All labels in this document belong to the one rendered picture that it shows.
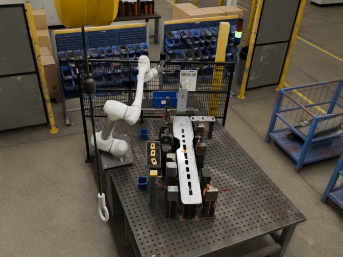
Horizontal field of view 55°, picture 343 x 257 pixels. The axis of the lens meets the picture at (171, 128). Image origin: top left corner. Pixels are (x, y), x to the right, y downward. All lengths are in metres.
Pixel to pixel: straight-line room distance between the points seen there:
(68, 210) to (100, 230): 0.51
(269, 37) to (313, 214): 3.22
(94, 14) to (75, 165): 4.40
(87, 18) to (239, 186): 3.20
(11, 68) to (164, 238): 3.18
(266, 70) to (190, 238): 4.33
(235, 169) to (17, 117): 3.31
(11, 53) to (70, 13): 4.44
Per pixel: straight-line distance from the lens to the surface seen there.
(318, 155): 5.33
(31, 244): 4.13
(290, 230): 3.66
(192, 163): 3.34
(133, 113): 2.98
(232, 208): 3.41
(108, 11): 0.56
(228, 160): 3.91
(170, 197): 3.03
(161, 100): 4.07
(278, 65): 6.84
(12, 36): 4.89
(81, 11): 0.55
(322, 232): 4.49
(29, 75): 5.12
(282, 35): 6.56
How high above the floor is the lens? 3.20
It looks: 35 degrees down
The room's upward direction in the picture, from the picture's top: 3 degrees clockwise
